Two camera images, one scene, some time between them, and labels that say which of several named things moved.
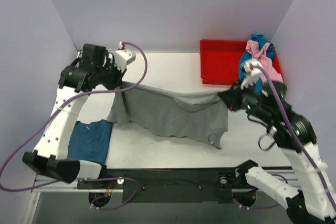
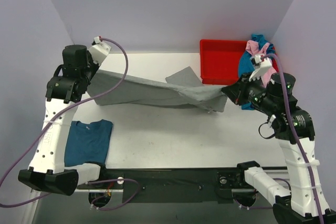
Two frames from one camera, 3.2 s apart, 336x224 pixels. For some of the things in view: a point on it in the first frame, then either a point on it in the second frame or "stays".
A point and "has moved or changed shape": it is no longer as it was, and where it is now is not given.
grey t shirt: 172,112 has moved or changed shape
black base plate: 170,185 stays
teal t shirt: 245,55 stays
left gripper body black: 114,77 -> 87,70
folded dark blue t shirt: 90,141 stays
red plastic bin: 220,61 stays
